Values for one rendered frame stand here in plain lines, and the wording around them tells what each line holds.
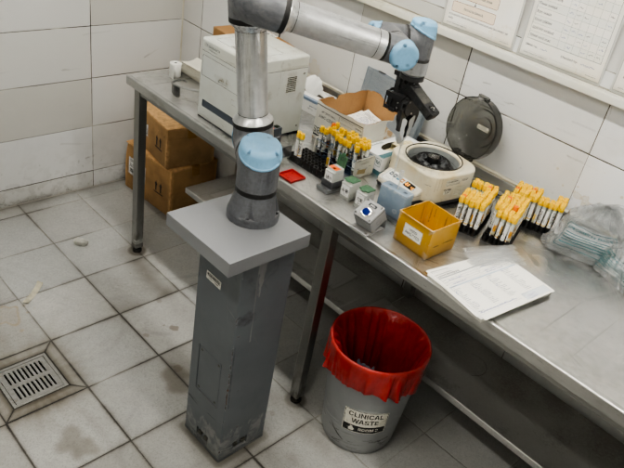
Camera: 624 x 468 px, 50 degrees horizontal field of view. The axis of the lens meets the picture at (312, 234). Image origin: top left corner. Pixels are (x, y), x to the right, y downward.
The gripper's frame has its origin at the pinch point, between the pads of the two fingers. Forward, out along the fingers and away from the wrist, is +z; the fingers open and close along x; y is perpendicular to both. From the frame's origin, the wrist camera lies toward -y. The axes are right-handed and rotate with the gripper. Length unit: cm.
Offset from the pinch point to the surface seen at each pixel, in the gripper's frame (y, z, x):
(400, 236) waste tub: -14.2, 23.0, 9.8
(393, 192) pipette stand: -2.9, 16.0, 1.9
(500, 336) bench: -56, 27, 18
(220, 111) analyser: 72, 18, 10
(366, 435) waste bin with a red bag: -23, 101, 11
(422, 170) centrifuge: -0.6, 13.8, -15.3
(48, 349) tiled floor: 87, 113, 72
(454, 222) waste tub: -23.6, 16.8, -2.2
